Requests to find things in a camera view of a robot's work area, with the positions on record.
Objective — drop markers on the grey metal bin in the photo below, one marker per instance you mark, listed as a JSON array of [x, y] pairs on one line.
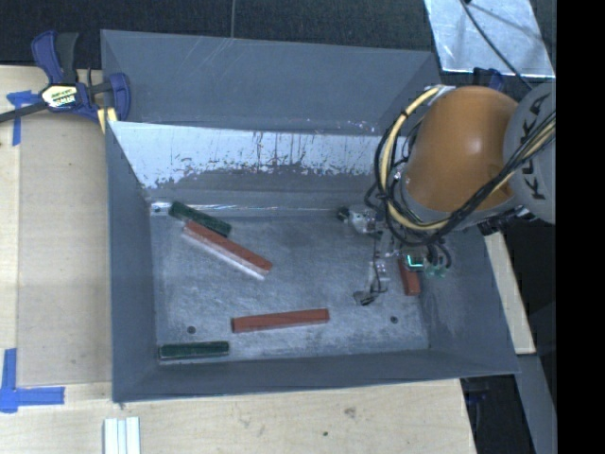
[[293, 272]]

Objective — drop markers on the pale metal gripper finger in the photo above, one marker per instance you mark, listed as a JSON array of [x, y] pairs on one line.
[[379, 276], [366, 298]]

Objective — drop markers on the dark green flat block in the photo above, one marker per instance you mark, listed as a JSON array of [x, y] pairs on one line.
[[194, 350], [201, 219]]

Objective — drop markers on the red-brown flat block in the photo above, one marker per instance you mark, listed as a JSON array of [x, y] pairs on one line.
[[411, 283], [231, 249], [280, 320]]

